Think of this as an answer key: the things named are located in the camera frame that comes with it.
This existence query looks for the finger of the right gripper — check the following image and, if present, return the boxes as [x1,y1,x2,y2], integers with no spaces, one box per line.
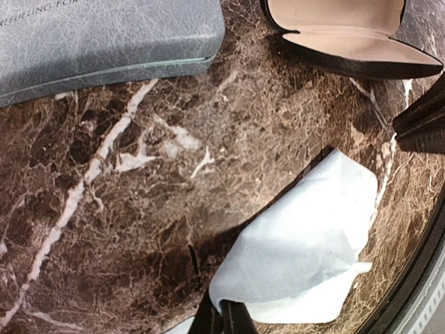
[392,95,444,152]

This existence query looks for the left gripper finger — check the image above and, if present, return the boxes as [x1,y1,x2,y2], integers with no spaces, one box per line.
[194,295,257,334]

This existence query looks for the small blue cleaning cloth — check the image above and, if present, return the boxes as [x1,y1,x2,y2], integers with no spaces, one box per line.
[209,150,378,324]

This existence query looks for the black glasses case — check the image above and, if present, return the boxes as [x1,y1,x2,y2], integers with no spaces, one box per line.
[260,0,443,80]

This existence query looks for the black front table rail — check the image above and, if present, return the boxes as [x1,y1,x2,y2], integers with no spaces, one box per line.
[357,201,444,334]

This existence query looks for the blue-grey glasses case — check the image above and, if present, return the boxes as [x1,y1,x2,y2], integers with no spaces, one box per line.
[1,0,225,106]

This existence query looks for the white slotted cable duct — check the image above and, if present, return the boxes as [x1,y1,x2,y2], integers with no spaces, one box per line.
[402,285,444,334]

